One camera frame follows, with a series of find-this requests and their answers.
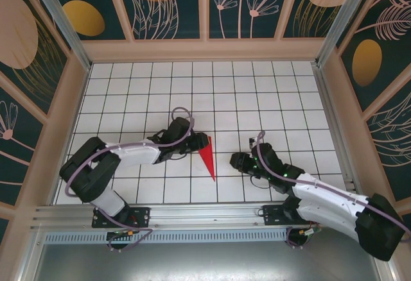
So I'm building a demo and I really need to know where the red paper sheet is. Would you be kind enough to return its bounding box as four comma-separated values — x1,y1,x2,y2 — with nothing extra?
197,135,217,182

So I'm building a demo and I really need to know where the slotted grey cable duct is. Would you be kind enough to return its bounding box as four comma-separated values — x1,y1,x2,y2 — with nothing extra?
43,228,290,245

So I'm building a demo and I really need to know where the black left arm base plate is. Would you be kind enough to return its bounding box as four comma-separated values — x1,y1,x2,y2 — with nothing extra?
92,204,151,229

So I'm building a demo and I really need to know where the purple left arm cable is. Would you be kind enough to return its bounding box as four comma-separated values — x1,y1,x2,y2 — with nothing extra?
65,107,196,253

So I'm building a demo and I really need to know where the long aluminium mounting rail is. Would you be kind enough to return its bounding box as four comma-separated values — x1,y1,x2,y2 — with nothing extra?
30,200,376,230

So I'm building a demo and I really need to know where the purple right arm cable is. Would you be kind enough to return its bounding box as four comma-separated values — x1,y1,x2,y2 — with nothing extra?
250,130,411,250

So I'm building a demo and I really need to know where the aluminium frame bar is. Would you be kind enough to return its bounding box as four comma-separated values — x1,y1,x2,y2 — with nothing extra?
14,231,46,281
372,255,398,281

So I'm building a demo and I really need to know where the wall panel with pink flowers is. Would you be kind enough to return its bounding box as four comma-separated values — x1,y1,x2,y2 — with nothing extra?
208,0,295,40

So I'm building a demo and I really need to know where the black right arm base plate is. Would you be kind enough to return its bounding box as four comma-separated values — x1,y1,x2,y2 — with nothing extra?
262,203,309,227

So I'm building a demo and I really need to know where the grey metal sheet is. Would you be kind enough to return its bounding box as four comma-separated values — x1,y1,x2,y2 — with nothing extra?
31,242,380,281

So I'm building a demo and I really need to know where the small circuit board with connector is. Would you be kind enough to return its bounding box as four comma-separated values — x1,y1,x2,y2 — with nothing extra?
297,226,323,240
107,228,139,241

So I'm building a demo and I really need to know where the aluminium corner post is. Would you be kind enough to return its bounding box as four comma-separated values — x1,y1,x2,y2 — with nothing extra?
313,0,385,69
26,0,94,71

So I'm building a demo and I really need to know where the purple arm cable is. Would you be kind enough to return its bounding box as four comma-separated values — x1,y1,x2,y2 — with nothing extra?
250,130,411,250
65,107,196,253

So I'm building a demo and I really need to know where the wall panel with gold oval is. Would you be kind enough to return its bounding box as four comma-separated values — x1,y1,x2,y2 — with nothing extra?
51,0,128,41

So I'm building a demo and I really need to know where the wall panel with leaf outlines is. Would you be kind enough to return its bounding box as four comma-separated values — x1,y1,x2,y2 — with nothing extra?
365,81,411,202

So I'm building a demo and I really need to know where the wall panel with orange circle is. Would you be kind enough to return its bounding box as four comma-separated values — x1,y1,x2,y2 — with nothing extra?
116,0,202,40

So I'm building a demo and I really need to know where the wall panel with peach circle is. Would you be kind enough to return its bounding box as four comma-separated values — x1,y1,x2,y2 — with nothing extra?
282,0,351,39

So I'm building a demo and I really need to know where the aluminium table side rail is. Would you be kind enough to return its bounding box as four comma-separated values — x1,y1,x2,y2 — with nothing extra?
311,64,367,201

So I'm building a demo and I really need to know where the wall panel with large peach disc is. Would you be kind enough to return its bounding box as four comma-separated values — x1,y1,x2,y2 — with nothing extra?
0,0,71,117

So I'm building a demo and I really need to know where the wall panel with single flower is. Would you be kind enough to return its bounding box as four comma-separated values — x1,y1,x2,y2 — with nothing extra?
0,80,45,205

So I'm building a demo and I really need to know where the wall panel with oval and feather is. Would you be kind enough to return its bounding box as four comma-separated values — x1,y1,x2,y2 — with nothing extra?
337,0,411,112

